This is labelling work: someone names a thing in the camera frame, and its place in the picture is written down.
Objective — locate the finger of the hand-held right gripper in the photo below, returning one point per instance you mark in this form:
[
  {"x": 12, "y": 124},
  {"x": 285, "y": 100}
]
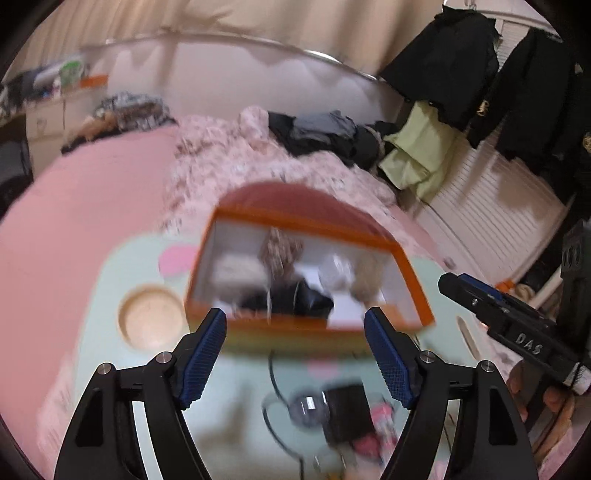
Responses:
[
  {"x": 461, "y": 295},
  {"x": 505, "y": 297}
]

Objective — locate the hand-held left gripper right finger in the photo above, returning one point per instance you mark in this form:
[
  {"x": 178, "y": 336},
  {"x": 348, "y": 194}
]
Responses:
[{"x": 388, "y": 355}]

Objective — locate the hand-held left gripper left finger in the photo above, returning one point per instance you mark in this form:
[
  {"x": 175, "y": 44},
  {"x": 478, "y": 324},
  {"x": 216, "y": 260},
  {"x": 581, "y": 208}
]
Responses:
[{"x": 203, "y": 355}]

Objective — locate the orange cardboard box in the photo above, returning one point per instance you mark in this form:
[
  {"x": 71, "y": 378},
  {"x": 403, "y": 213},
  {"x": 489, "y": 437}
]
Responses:
[{"x": 408, "y": 277}]

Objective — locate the black wallet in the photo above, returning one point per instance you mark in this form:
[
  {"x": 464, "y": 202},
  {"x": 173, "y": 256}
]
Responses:
[{"x": 348, "y": 413}]

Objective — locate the brown plush toy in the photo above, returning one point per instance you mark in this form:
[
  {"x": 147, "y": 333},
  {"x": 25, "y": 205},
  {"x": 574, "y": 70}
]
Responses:
[{"x": 369, "y": 277}]

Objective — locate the clear plastic bag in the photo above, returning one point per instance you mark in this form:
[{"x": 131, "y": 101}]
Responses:
[{"x": 337, "y": 272}]

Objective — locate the dark cloth pouch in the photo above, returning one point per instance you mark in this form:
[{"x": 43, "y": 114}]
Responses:
[{"x": 286, "y": 300}]

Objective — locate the beige furry pompom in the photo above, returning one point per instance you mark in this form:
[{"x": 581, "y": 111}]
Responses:
[{"x": 279, "y": 251}]

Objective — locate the orange container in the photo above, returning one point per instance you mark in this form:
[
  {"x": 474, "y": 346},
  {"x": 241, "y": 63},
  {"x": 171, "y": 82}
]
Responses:
[{"x": 94, "y": 81}]

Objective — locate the person's right hand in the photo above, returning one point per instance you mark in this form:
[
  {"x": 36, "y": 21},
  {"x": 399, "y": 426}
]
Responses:
[{"x": 517, "y": 383}]

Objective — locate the mint cartoon lap table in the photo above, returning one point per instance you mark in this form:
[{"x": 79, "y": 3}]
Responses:
[{"x": 231, "y": 415}]

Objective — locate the white slatted panel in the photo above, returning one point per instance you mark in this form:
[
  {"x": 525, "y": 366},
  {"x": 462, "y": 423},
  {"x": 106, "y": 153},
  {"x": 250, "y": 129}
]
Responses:
[{"x": 485, "y": 217}]

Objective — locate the light green garment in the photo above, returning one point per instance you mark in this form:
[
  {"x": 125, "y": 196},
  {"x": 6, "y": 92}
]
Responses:
[{"x": 415, "y": 157}]

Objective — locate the pink bed sheet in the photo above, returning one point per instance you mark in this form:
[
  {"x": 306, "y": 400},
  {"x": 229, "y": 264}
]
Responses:
[{"x": 69, "y": 221}]

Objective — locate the pink floral blanket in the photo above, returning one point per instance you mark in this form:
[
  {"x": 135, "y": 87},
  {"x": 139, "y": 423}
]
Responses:
[{"x": 277, "y": 175}]

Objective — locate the black hanging jacket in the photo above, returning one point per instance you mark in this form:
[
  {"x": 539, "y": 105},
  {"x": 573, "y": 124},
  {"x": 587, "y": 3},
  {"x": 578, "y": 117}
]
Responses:
[
  {"x": 540, "y": 101},
  {"x": 443, "y": 55}
]

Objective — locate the pile of dark clothes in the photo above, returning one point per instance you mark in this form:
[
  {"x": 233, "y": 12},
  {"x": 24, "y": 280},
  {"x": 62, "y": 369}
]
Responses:
[{"x": 323, "y": 134}]

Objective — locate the patterned dark garment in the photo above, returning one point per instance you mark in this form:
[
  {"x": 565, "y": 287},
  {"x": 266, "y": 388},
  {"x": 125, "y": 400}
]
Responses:
[{"x": 134, "y": 110}]

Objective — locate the beige curtain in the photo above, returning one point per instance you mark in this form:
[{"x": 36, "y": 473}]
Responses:
[{"x": 231, "y": 23}]

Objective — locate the padded headboard with metal rail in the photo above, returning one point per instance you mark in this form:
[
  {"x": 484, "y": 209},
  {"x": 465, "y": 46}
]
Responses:
[{"x": 231, "y": 78}]

